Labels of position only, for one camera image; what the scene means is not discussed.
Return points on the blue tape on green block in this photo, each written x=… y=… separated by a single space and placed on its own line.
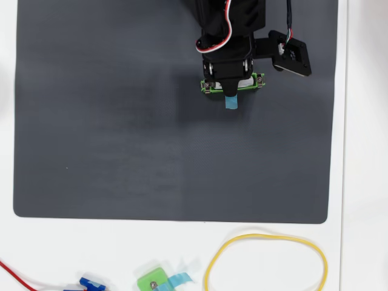
x=180 y=279

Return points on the green battery holder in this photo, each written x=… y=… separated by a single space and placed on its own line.
x=216 y=90

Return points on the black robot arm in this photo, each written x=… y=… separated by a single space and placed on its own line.
x=245 y=15

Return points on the blue tape strip on holder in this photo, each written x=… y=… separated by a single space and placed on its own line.
x=231 y=103

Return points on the white cylindrical battery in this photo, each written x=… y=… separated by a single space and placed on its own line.
x=246 y=82

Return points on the dark grey mat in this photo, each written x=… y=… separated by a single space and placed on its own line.
x=121 y=151

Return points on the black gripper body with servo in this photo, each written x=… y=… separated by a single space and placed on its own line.
x=228 y=67

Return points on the blue connector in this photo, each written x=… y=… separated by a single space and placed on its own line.
x=89 y=284

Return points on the yellow rubber band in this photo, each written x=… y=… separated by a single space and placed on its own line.
x=212 y=263

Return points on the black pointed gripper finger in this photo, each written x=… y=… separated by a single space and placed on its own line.
x=229 y=88

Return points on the green block with screw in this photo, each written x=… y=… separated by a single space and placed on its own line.
x=151 y=277

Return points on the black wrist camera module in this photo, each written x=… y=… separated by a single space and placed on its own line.
x=291 y=56

